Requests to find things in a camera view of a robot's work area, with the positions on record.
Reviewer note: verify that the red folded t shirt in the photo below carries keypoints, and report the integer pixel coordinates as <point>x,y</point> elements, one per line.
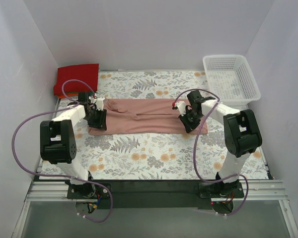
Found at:
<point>87,73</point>

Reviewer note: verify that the orange folded t shirt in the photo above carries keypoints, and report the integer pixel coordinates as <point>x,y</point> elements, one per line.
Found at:
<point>69,95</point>

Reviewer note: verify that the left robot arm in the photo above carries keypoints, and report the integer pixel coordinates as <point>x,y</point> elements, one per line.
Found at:
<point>58,145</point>

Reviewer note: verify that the green folded t shirt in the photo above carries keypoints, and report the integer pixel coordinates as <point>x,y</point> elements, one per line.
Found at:
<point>90,93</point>

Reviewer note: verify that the white plastic basket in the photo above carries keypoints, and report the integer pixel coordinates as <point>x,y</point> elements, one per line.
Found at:
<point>230,77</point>

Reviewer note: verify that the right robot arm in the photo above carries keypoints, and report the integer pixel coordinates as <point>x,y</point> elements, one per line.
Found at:
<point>242,137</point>

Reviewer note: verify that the floral table mat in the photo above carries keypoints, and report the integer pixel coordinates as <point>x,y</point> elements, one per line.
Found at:
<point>150,155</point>

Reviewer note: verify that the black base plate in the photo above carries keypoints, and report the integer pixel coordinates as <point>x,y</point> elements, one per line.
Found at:
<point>155,193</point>

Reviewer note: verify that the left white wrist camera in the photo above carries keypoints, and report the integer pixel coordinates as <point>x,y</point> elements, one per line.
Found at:
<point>99,103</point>

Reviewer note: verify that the pink t shirt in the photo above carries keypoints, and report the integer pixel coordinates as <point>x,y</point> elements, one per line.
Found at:
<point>130,116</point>

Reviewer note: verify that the aluminium frame rail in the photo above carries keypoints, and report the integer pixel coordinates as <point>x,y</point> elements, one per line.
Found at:
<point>259,189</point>

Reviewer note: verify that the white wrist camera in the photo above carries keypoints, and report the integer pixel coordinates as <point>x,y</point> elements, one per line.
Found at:
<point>99,103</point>
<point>180,106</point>

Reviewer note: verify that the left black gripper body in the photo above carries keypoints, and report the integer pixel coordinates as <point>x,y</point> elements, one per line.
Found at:
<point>98,120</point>

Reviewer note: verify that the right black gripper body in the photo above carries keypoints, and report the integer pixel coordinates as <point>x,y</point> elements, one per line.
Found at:
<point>188,122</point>

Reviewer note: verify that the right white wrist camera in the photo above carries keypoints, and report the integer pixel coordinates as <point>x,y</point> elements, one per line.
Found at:
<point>180,106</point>

